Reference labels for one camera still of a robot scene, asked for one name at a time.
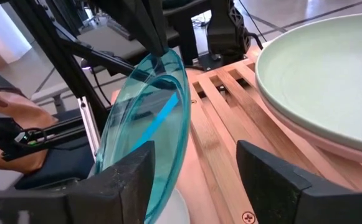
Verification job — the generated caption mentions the silver aluminium rail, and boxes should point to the silver aluminium rail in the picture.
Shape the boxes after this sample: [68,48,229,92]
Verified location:
[77,96,102,156]

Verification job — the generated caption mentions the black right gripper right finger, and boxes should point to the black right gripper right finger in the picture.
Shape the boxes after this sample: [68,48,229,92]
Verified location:
[236,139,362,224]

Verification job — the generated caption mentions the tan leather bag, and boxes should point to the tan leather bag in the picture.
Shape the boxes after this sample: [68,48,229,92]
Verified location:
[0,88,59,175]

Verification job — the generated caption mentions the black device with cable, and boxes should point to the black device with cable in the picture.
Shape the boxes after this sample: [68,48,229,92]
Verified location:
[0,117,87,162]

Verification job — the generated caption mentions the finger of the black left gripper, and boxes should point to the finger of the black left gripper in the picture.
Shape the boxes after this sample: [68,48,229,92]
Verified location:
[136,0,169,58]
[90,0,152,54]

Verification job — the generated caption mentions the pale pink ceramic plate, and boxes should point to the pale pink ceramic plate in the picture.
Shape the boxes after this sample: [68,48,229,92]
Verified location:
[258,93,362,168]

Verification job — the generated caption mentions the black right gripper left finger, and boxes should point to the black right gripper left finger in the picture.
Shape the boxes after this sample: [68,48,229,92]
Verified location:
[0,140,156,224]

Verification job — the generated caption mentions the dark blue seat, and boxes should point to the dark blue seat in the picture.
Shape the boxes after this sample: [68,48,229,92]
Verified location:
[14,136,96,190]

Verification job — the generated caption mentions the white bench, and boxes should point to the white bench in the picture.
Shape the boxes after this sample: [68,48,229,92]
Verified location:
[30,82,77,113]

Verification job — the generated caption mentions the sage green ceramic plate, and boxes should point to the sage green ceramic plate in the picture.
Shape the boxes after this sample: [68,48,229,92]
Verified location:
[255,12,362,156]

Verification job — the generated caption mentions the grey desk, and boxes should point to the grey desk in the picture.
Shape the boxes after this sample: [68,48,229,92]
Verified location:
[76,21,181,62]

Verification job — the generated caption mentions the slatted light wooden shelf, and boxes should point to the slatted light wooden shelf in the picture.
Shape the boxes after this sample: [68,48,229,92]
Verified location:
[174,46,362,224]

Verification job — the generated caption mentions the black aluminium rig frame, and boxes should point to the black aluminium rig frame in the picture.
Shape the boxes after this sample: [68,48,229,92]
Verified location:
[9,0,144,125]

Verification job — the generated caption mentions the white ceramic plate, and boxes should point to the white ceramic plate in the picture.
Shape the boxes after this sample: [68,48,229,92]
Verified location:
[154,188,191,224]

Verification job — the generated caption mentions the teal transparent glass plate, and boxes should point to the teal transparent glass plate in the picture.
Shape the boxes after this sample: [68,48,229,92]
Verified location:
[93,48,191,224]

